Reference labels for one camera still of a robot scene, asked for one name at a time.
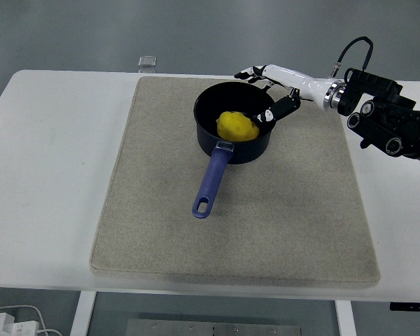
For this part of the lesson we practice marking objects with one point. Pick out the black table control panel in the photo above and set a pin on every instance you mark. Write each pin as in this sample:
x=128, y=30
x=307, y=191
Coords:
x=411, y=306

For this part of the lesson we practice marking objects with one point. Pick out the small clear plastic block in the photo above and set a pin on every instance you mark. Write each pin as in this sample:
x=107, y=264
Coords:
x=147, y=62

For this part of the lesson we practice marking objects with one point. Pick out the yellow potato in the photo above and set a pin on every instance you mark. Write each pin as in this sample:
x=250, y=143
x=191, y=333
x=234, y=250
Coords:
x=236, y=126

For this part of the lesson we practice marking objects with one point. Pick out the white table leg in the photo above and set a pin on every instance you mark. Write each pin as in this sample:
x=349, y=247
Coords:
x=82, y=315
x=344, y=320

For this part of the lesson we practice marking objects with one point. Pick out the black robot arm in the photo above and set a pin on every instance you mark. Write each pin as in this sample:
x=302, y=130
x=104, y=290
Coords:
x=388, y=119

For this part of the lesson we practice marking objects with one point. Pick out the beige fabric mat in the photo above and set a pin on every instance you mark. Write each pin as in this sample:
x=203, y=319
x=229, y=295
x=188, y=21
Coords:
x=196, y=252

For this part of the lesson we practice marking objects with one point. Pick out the grey metal plate with screws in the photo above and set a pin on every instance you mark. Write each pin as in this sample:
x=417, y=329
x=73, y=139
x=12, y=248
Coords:
x=213, y=329

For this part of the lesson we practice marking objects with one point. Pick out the white power adapter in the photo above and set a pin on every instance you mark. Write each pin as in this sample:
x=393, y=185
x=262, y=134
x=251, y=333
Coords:
x=10, y=325

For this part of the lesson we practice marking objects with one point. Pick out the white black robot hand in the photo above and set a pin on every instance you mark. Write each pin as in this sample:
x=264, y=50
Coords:
x=294, y=80

